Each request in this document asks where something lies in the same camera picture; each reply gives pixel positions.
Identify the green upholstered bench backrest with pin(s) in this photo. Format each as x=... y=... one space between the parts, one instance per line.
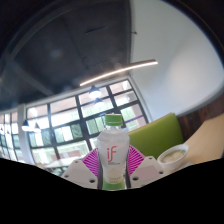
x=156 y=138

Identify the white ceramic bowl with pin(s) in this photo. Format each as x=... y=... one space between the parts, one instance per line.
x=173 y=156

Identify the clear green-capped drink bottle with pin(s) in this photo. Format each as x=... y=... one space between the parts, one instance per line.
x=112 y=150

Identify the curved linear ceiling light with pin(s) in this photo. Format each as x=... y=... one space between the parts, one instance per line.
x=120 y=70

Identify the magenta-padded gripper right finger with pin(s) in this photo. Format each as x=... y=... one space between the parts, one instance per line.
x=135 y=161

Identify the group of pendant ceiling lamps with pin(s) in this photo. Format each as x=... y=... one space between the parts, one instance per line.
x=94 y=91

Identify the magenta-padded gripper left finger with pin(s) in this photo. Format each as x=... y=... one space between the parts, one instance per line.
x=90 y=163

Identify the large dark-framed grid window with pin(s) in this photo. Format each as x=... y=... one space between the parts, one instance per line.
x=66 y=130

